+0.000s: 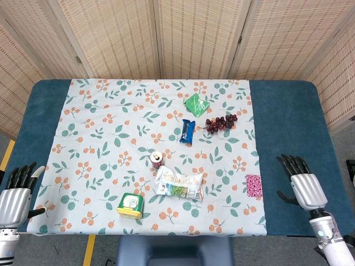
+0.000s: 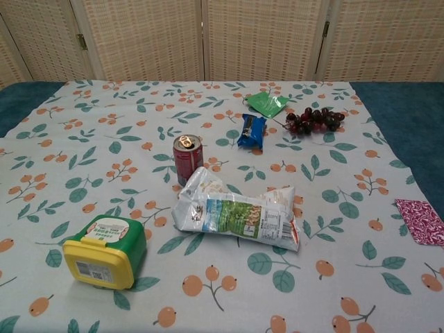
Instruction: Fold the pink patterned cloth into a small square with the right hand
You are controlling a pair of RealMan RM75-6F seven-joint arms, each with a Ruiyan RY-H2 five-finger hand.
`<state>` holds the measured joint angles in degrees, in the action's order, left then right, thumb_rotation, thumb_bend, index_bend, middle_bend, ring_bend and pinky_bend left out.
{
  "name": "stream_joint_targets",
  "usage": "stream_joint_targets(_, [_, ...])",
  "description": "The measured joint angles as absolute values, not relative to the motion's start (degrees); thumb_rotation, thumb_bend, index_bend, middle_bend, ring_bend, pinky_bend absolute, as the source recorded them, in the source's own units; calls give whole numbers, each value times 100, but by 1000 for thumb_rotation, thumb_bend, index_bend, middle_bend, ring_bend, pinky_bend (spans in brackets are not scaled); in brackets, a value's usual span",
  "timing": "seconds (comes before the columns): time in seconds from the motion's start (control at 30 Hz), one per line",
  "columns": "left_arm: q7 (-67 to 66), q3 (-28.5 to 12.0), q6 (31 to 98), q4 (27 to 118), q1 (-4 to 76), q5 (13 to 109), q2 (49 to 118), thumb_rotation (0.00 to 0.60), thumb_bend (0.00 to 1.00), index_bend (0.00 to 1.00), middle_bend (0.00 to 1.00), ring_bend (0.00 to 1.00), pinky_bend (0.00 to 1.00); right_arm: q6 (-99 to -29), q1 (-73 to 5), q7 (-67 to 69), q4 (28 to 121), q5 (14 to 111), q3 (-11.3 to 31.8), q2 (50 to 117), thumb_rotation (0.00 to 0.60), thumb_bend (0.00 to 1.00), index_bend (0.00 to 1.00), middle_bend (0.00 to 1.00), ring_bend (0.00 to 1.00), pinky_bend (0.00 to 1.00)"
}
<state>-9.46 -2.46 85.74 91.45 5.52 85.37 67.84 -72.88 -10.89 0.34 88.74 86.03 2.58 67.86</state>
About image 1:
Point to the woven bamboo screen panel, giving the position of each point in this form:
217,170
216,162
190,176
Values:
337,80
33,33
116,38
199,38
14,91
288,38

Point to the green snack packet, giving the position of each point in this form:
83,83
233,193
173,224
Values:
196,105

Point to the pink patterned card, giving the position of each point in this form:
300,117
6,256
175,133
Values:
253,185

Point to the dark red grape bunch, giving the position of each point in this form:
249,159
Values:
220,124

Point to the blue cookie packet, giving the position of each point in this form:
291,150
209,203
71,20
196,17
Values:
187,132

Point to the white crumpled snack bag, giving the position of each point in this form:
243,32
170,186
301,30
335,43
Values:
178,185

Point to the red drink can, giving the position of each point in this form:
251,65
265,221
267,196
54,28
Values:
157,160

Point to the black box object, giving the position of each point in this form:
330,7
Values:
351,169

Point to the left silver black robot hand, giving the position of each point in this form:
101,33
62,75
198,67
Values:
15,206

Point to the floral tablecloth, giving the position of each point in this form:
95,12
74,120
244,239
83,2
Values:
111,144

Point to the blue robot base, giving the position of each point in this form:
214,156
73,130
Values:
174,249

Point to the brass screen hinge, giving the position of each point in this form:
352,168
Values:
240,39
78,60

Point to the blue table cover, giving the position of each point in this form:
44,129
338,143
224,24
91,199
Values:
291,124

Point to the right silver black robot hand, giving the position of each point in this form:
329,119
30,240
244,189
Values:
309,191

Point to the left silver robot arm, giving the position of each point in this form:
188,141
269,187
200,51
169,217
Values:
7,246

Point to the yellow floor tape strip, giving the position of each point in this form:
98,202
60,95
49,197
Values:
89,250
7,155

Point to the green yellow plastic container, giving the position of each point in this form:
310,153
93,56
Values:
130,206

